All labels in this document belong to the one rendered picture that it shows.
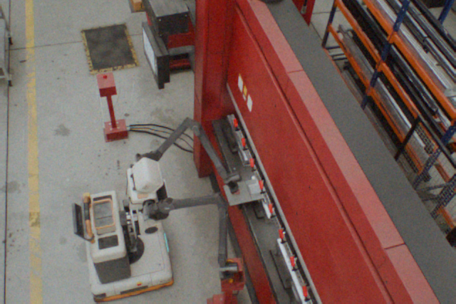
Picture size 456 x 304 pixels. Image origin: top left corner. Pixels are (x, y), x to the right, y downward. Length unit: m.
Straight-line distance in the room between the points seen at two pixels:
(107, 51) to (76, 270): 2.88
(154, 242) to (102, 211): 0.72
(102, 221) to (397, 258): 2.23
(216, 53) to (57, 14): 3.70
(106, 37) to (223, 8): 3.25
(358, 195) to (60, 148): 3.71
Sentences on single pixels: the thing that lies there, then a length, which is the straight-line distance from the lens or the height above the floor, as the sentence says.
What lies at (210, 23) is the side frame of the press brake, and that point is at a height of 1.93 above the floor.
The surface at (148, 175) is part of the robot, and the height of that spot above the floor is 1.39.
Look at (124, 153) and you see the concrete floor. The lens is 5.07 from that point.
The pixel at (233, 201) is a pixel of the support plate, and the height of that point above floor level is 1.00.
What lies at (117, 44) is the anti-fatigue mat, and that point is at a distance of 6.30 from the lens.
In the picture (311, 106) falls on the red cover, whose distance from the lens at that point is 2.41.
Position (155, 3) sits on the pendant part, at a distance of 3.59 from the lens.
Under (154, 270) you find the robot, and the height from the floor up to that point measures 0.28.
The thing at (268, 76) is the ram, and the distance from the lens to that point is 2.89.
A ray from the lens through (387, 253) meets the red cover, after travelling 2.04.
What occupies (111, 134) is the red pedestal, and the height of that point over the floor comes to 0.09.
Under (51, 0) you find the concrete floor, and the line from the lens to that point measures 7.24.
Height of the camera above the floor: 4.01
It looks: 50 degrees down
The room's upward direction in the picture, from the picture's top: 6 degrees clockwise
